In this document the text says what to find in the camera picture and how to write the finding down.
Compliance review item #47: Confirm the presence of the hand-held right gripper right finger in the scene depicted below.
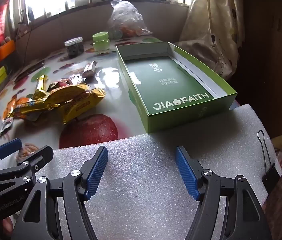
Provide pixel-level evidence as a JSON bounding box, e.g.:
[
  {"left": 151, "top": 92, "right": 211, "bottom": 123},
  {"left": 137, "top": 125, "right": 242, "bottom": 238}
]
[{"left": 175, "top": 146, "right": 272, "bottom": 240}]

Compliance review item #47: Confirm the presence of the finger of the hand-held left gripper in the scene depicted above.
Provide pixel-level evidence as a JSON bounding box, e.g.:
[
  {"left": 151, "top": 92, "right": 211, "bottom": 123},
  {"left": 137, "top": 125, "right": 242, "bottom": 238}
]
[
  {"left": 0, "top": 138, "right": 23, "bottom": 173},
  {"left": 17, "top": 145, "right": 54, "bottom": 182}
]

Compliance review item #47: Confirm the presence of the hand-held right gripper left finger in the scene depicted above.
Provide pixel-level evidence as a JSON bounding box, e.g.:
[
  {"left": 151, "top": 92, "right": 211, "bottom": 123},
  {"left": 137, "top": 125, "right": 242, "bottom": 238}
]
[{"left": 11, "top": 146, "right": 109, "bottom": 240}]

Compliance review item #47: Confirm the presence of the yellow snack packet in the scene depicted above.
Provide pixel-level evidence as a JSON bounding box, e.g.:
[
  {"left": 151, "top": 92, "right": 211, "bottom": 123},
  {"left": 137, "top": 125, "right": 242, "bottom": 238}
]
[
  {"left": 47, "top": 84, "right": 91, "bottom": 105},
  {"left": 18, "top": 97, "right": 62, "bottom": 122},
  {"left": 61, "top": 88, "right": 106, "bottom": 125}
]

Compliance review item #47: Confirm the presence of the gold striped snack bar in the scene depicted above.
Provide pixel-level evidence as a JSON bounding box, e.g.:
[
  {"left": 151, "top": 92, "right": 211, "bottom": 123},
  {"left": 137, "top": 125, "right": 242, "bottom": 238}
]
[{"left": 35, "top": 75, "right": 49, "bottom": 98}]

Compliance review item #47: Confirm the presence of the green cardboard box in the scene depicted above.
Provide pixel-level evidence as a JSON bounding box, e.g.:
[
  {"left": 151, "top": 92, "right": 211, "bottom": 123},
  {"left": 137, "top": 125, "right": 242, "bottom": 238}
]
[{"left": 116, "top": 41, "right": 238, "bottom": 133}]

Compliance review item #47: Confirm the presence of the white foam sheet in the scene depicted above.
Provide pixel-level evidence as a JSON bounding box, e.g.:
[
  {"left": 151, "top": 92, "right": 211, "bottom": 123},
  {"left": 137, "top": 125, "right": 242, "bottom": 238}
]
[{"left": 35, "top": 104, "right": 282, "bottom": 240}]

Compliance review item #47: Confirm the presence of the printed plastic tablecloth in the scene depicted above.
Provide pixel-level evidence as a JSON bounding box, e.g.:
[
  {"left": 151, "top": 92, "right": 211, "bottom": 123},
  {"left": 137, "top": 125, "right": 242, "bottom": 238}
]
[{"left": 0, "top": 36, "right": 240, "bottom": 233}]

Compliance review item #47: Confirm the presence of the black binder clip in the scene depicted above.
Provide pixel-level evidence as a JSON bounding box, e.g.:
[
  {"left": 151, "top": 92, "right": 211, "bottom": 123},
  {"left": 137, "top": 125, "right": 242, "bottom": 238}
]
[{"left": 257, "top": 130, "right": 281, "bottom": 195}]

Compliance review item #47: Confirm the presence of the orange box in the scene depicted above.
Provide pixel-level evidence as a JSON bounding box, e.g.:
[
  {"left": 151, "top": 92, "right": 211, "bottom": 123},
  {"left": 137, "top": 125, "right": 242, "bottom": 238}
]
[{"left": 0, "top": 40, "right": 16, "bottom": 63}]

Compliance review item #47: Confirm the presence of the brown candy packet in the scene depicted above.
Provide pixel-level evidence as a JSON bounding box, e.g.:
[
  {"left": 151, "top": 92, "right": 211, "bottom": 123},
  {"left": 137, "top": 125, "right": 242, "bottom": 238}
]
[{"left": 82, "top": 61, "right": 98, "bottom": 77}]

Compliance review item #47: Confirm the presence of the dark jar with white lid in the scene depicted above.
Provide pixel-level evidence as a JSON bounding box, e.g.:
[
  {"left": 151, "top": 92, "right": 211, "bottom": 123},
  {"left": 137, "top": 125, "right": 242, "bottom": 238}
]
[{"left": 64, "top": 37, "right": 84, "bottom": 58}]

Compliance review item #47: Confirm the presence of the green glass jar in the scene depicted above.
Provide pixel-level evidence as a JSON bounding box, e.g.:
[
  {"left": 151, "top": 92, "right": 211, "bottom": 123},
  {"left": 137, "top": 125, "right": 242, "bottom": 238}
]
[{"left": 92, "top": 32, "right": 111, "bottom": 52}]

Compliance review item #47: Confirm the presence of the cream patterned curtain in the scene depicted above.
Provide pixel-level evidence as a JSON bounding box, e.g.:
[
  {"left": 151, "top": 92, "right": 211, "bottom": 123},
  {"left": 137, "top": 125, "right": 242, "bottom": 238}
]
[{"left": 178, "top": 0, "right": 246, "bottom": 80}]

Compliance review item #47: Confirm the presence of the clear plastic bag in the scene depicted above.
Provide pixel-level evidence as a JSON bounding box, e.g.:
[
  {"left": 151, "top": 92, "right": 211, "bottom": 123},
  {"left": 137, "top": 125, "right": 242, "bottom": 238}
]
[{"left": 107, "top": 0, "right": 152, "bottom": 39}]

